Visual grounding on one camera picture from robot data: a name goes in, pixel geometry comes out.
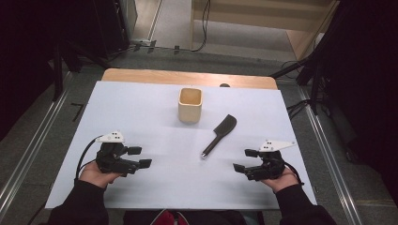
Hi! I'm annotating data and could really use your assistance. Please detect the black metal stand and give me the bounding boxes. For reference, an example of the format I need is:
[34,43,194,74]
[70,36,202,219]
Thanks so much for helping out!
[269,0,346,116]
[50,38,111,103]

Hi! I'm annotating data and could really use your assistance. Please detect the left hand-held gripper black cable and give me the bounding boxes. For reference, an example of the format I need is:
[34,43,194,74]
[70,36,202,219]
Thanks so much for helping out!
[73,135,104,186]

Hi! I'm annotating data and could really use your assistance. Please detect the person's red garment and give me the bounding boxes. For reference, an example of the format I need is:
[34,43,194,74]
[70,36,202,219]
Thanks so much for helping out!
[149,209,191,225]

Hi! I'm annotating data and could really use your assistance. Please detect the person's right hand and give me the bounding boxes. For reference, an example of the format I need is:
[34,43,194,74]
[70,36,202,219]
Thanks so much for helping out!
[260,166,300,194]

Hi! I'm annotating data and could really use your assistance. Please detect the metal floor rail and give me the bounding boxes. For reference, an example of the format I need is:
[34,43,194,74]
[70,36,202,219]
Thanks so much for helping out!
[0,72,75,218]
[296,85,364,225]

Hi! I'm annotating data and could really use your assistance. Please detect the light wooden shelf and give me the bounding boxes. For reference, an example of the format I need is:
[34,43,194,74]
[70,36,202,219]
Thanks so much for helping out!
[189,0,341,62]

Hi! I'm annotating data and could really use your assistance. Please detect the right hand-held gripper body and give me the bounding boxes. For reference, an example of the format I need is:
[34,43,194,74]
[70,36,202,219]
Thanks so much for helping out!
[245,139,297,183]

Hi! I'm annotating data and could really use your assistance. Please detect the white power strip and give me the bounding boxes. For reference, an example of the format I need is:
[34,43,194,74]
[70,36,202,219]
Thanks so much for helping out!
[130,37,158,53]

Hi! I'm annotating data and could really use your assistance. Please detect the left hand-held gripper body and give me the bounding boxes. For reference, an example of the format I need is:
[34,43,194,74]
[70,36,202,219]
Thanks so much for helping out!
[95,130,141,178]

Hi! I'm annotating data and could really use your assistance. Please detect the black hanging cable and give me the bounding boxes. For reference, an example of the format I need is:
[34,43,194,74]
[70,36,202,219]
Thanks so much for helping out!
[190,0,211,53]

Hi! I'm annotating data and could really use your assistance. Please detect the person's left hand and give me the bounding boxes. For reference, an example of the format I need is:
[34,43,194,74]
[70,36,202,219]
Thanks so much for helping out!
[78,160,124,189]

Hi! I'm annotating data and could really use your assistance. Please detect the hand-held gripper black cable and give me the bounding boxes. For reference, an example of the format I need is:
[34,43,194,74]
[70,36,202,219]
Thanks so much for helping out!
[283,161,305,187]
[73,135,104,186]

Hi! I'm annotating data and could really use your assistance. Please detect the black comb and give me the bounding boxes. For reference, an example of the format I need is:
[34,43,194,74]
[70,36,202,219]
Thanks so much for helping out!
[200,113,238,160]

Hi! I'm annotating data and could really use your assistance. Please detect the right hand-held gripper black cable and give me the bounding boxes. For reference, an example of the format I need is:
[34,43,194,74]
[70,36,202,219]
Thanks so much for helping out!
[283,161,305,187]

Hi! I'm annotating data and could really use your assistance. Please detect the wooden table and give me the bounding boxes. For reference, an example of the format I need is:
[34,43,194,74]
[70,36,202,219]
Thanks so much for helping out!
[100,67,279,91]

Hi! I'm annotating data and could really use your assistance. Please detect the person's dark trousers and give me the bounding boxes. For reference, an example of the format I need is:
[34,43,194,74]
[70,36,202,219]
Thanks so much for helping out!
[123,209,265,225]

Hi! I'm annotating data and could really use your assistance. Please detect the white board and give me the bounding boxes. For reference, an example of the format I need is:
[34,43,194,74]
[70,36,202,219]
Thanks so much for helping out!
[44,80,319,211]

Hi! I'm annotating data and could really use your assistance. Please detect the cream square cup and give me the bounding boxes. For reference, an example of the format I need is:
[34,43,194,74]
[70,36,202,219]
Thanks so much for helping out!
[177,87,204,125]

